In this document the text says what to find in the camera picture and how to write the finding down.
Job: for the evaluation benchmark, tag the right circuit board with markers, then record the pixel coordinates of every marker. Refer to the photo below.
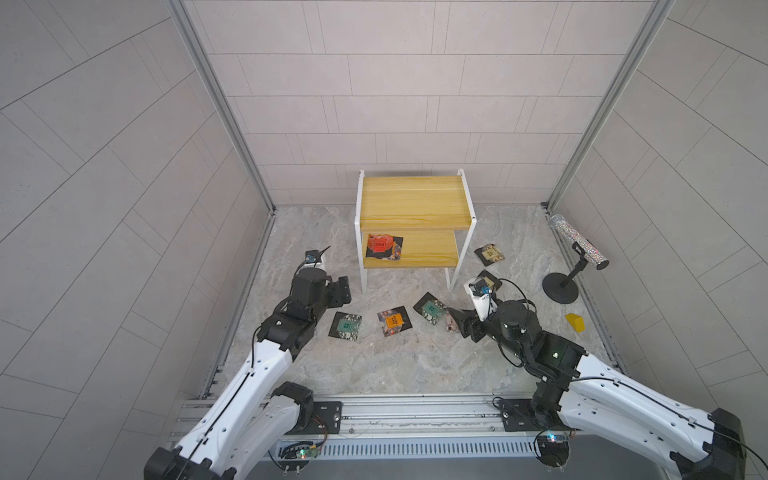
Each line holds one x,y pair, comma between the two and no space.
552,449

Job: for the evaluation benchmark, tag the red label tea bag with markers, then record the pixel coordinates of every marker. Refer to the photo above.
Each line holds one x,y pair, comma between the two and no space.
380,244

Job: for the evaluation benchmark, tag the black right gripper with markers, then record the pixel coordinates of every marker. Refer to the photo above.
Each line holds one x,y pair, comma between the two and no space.
471,321

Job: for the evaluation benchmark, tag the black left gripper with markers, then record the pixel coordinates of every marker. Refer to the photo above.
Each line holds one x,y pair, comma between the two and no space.
337,298

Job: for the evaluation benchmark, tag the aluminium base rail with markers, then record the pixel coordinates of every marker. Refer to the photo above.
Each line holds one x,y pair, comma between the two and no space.
413,427

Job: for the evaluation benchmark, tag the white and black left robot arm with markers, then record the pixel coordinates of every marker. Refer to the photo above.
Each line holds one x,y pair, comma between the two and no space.
256,409

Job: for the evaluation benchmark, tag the dark orange floral tea bag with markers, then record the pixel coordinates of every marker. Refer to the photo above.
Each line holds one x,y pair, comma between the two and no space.
395,253

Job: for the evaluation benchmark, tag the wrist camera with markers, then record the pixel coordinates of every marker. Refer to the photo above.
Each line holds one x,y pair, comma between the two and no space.
314,259
482,296

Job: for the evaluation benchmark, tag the orange label tea bag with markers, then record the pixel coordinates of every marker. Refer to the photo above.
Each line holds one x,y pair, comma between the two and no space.
393,321

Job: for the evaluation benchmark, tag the teal label tea bag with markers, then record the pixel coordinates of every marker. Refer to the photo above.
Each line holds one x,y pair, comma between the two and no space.
431,309

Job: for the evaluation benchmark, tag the wooden two-tier shelf white frame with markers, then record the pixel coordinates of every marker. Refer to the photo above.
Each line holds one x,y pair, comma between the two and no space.
434,215

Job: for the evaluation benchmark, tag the yellow block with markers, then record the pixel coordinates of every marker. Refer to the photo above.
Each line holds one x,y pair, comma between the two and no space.
577,322

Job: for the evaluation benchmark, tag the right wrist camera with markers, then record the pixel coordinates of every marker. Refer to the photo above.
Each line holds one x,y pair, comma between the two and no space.
482,296

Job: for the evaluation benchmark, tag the yellow label tea bag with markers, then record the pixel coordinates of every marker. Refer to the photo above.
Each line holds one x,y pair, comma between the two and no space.
491,280

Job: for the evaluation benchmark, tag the left circuit board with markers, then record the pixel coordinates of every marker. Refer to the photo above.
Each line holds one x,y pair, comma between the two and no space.
295,457

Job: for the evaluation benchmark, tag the pink label tea bag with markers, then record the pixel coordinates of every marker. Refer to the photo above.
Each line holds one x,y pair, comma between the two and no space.
451,322

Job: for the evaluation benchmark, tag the circuit board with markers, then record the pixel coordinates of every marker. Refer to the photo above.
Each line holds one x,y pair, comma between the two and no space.
295,457
552,449

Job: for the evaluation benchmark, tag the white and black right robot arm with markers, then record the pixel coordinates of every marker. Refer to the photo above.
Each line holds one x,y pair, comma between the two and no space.
578,391

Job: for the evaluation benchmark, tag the dark teal floral tea bag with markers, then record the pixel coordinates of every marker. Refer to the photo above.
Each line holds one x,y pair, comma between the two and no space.
345,326

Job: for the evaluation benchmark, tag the floral pattern tea bag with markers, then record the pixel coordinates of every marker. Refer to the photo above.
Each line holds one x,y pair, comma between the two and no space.
489,254

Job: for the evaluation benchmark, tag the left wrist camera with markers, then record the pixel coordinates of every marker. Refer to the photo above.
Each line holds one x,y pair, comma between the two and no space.
314,259

